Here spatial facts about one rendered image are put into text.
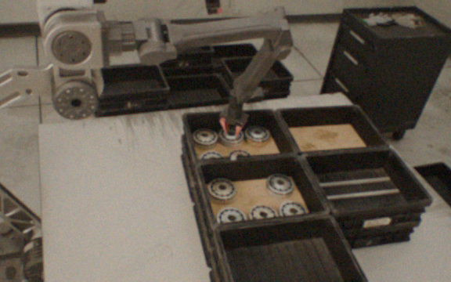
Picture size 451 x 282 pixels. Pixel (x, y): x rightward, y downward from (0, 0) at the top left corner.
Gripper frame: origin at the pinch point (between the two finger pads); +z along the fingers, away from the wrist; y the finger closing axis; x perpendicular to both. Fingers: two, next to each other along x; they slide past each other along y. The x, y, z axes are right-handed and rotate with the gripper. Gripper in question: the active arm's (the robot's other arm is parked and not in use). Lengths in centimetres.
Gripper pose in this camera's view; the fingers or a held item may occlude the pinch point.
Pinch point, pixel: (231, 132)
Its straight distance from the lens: 184.2
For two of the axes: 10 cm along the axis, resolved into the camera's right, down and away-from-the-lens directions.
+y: -9.0, -3.4, 2.6
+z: -1.1, 7.7, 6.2
